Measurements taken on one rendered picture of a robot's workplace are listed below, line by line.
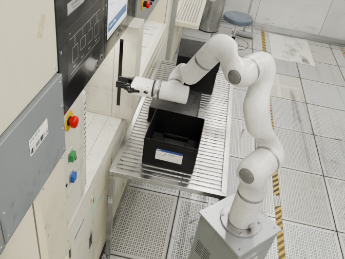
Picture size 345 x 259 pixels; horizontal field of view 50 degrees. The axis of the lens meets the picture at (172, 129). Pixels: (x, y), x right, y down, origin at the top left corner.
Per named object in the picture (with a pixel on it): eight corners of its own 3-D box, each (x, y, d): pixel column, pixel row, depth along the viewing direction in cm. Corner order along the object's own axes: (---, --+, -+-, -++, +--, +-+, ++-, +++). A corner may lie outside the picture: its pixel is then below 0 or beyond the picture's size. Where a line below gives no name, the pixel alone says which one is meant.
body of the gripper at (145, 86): (152, 101, 168) (129, 96, 169) (156, 90, 176) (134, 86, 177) (154, 87, 164) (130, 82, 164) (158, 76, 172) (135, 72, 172)
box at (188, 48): (212, 95, 256) (221, 62, 240) (172, 88, 255) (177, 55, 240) (213, 75, 278) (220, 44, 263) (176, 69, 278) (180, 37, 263)
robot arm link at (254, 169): (269, 194, 161) (287, 153, 146) (246, 216, 149) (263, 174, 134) (247, 179, 166) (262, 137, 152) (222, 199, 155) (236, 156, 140)
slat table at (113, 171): (198, 279, 228) (226, 196, 182) (104, 258, 230) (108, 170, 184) (214, 148, 331) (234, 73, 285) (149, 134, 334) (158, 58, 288)
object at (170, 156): (140, 163, 192) (143, 137, 182) (153, 131, 214) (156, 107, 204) (192, 175, 190) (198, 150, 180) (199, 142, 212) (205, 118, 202)
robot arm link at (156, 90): (157, 103, 169) (151, 101, 169) (160, 92, 176) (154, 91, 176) (159, 87, 164) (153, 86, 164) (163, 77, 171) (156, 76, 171)
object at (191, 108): (194, 131, 220) (197, 113, 212) (146, 121, 222) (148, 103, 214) (200, 105, 243) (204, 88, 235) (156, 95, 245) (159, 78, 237)
